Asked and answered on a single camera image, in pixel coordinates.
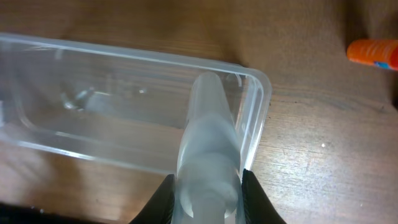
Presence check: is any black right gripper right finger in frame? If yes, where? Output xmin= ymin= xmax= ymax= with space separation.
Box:
xmin=241 ymin=169 xmax=286 ymax=224

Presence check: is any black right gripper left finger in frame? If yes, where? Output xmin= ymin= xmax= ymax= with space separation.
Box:
xmin=129 ymin=174 xmax=175 ymax=224

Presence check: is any clear plastic container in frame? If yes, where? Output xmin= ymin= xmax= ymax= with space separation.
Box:
xmin=1 ymin=33 xmax=272 ymax=174

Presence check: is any white spray bottle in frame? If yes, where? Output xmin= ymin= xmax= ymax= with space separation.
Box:
xmin=172 ymin=72 xmax=242 ymax=223

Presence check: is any orange tablet tube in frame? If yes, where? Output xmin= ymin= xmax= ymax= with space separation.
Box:
xmin=346 ymin=39 xmax=397 ymax=71

